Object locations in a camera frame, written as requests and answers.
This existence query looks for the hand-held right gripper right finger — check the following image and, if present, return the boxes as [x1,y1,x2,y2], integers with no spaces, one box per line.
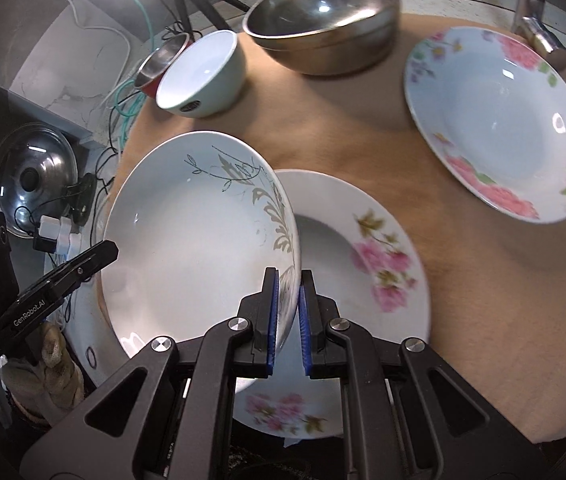
[298,269,550,480]

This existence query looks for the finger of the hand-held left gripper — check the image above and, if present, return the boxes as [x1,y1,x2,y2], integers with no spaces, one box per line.
[43,239,119,293]

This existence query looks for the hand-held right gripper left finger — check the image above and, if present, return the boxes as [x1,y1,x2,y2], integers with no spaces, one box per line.
[18,267,280,480]

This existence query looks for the white plate pink flower print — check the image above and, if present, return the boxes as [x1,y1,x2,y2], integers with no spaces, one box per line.
[232,169,432,437]

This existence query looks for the white plate grey leaf print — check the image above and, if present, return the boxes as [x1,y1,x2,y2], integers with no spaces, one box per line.
[97,131,304,397]

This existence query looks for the small steel bowl red outside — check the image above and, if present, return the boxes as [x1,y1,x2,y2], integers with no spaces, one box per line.
[135,33,195,99]

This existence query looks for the light blue ceramic bowl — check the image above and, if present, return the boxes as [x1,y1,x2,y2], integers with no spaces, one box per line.
[156,30,247,119]

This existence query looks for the white plate pink purple flowers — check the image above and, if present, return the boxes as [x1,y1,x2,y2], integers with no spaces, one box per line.
[404,26,566,224]

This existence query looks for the large stainless steel bowl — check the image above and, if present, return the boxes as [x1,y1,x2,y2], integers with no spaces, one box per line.
[241,0,402,77]

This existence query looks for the person's left hand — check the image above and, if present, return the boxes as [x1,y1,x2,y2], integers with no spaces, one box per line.
[2,321,86,417]

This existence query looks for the white power plug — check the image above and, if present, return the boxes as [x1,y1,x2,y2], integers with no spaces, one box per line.
[37,215,82,257]

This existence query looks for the black clip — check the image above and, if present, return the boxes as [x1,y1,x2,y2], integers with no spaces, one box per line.
[65,173,98,227]

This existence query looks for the stainless steel pot lid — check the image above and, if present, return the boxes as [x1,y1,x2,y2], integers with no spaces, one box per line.
[0,122,78,238]

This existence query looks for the brown cloth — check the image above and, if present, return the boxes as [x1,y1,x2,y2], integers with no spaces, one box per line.
[97,0,566,445]

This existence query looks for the teal cable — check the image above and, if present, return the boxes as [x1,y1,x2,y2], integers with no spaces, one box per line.
[109,0,158,147]

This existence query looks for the white cable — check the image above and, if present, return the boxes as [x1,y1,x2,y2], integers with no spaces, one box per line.
[37,0,134,107]

